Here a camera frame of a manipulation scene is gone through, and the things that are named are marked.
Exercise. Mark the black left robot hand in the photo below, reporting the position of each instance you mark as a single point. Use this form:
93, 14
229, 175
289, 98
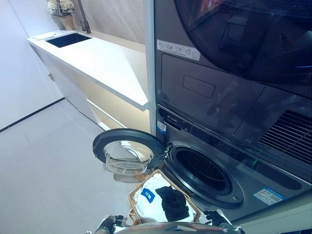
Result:
116, 220

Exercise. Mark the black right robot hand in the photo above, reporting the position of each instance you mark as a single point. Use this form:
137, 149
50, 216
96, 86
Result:
215, 217

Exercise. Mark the black garment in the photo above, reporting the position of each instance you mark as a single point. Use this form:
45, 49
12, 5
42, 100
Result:
174, 202

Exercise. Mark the woven wicker laundry basket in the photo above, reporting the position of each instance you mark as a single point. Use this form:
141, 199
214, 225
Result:
132, 202

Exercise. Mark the grey front-load washing machine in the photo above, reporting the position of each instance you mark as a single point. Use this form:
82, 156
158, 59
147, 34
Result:
256, 170

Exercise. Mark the white cloth with blue label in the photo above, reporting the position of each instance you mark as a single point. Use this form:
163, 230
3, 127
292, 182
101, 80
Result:
148, 207

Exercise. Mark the silver robot torso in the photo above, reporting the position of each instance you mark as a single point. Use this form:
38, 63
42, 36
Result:
180, 228

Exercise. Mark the large blue white rating sticker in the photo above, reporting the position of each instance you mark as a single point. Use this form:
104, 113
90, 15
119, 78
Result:
269, 197

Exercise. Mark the round glass washer door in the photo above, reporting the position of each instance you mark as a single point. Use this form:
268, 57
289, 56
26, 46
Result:
114, 139

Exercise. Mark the small blue energy label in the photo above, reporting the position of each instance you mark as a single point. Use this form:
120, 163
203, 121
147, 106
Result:
161, 127

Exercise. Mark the grey stacked dryer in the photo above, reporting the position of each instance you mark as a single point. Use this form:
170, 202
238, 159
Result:
219, 97

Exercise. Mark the white tall side panel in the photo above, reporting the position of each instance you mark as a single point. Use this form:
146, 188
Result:
150, 61

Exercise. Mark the white warning sticker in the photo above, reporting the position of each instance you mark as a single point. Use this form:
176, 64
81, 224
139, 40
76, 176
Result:
178, 50

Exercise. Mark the dark undermount sink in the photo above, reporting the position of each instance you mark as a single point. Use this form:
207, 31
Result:
69, 40

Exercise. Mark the flat white sink-side board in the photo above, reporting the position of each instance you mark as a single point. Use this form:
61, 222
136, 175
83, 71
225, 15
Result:
45, 36

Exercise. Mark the beige flower pot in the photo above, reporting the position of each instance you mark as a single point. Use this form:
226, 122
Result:
66, 22

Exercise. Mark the grey metal faucet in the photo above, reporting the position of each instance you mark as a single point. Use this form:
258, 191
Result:
84, 17

